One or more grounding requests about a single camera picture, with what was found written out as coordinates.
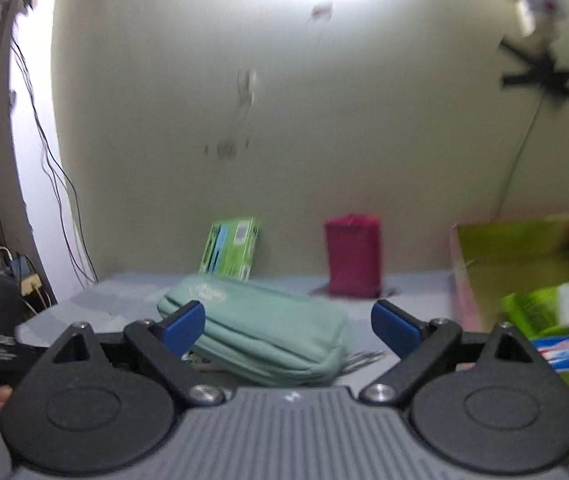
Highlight green cardboard box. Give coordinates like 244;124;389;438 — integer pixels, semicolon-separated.
198;217;261;282

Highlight magenta fabric wallet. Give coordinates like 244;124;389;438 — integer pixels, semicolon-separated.
323;214;383;299

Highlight grey wall cord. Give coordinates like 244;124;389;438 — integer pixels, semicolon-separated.
493;105;546;221

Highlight thin metal object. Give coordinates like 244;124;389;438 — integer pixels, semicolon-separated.
345;351;386;370

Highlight mint green zipper pouch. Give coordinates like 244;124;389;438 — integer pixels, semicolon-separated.
157;274;349;387

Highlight black wall cables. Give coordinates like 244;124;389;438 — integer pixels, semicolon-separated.
10;37;99;288

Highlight pink storage box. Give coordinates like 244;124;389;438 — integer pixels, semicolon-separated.
449;212;569;456

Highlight lime green packet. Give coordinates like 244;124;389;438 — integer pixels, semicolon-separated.
501;281;569;339

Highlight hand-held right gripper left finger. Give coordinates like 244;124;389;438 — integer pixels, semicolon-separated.
39;301;226;408

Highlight striped grey bed sheet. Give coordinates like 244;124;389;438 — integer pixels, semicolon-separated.
14;269;465;401

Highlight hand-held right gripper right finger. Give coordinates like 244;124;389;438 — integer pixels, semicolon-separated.
359;300;548;408

